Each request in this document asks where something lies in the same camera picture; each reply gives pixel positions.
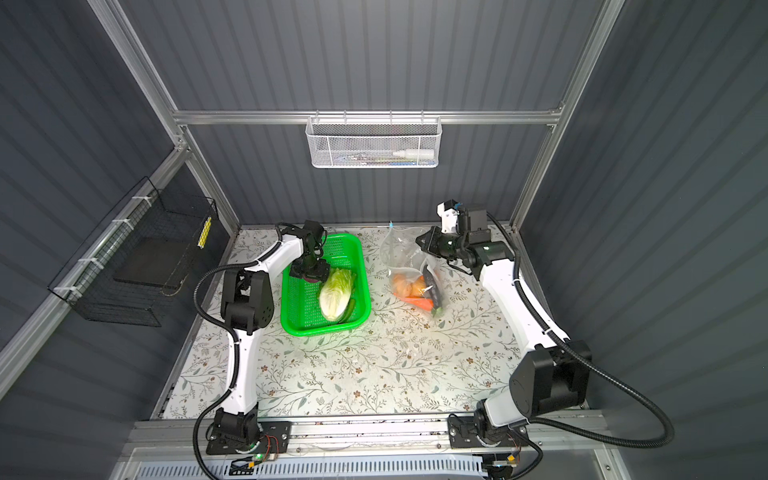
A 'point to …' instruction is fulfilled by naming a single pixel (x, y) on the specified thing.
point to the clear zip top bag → (416, 278)
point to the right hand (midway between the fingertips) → (419, 241)
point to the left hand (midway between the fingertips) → (312, 276)
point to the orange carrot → (423, 303)
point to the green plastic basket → (346, 250)
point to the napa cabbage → (336, 293)
